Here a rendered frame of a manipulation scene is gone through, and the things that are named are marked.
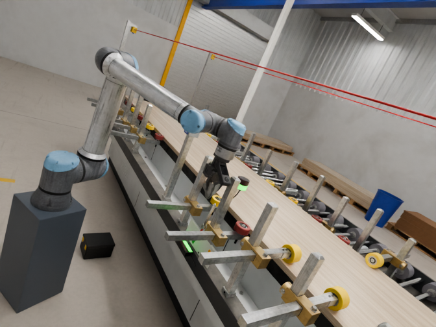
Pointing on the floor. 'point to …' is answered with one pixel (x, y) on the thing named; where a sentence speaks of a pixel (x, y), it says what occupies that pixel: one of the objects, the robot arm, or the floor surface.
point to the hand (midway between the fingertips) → (208, 197)
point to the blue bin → (380, 202)
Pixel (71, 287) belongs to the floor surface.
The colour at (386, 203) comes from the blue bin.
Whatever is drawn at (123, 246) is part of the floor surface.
